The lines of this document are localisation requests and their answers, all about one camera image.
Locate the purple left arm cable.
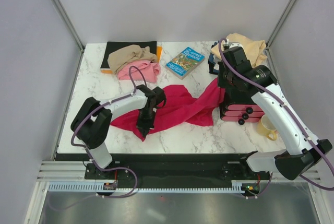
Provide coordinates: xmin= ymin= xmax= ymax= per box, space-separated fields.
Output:
xmin=48 ymin=65 xmax=147 ymax=211

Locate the cream yellow t shirt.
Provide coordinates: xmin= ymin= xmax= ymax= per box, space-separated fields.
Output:
xmin=221 ymin=33 xmax=267 ymax=68

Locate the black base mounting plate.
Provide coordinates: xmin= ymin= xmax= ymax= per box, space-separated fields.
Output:
xmin=84 ymin=152 xmax=271 ymax=188

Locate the beige t shirt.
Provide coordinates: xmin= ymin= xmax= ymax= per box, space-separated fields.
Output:
xmin=108 ymin=44 xmax=159 ymax=74

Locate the black notebook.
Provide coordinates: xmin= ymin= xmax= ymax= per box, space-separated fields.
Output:
xmin=105 ymin=41 xmax=158 ymax=55

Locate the light pink t shirt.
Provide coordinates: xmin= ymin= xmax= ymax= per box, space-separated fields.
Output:
xmin=117 ymin=60 xmax=161 ymax=83

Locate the aluminium frame post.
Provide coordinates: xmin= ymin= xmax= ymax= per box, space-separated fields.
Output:
xmin=267 ymin=0 xmax=314 ymax=48
xmin=36 ymin=0 xmax=86 ymax=50

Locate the right aluminium frame post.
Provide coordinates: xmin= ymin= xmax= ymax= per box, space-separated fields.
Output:
xmin=267 ymin=0 xmax=314 ymax=48

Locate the black pink drawer organizer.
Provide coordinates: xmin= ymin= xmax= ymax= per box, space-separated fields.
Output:
xmin=219 ymin=88 xmax=265 ymax=125

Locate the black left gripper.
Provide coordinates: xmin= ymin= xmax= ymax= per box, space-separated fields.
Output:
xmin=135 ymin=108 xmax=156 ymax=138

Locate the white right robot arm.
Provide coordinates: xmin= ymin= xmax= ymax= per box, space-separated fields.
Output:
xmin=218 ymin=46 xmax=333 ymax=180

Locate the magenta t shirt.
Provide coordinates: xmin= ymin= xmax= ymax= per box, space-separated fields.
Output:
xmin=110 ymin=78 xmax=225 ymax=143

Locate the navy white folded cloth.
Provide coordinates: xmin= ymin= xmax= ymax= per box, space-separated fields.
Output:
xmin=208 ymin=52 xmax=221 ymax=75

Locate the yellow mug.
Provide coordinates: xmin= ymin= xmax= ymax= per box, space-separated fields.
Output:
xmin=256 ymin=115 xmax=277 ymax=141

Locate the left aluminium frame post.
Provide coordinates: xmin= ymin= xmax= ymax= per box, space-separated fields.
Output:
xmin=36 ymin=0 xmax=86 ymax=50

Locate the blue illustrated paperback book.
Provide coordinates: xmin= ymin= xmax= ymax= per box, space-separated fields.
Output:
xmin=165 ymin=47 xmax=205 ymax=80

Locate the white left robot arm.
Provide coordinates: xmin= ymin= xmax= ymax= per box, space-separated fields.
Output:
xmin=70 ymin=85 xmax=166 ymax=179

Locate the white slotted cable duct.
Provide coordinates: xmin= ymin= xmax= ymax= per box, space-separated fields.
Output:
xmin=47 ymin=181 xmax=246 ymax=194

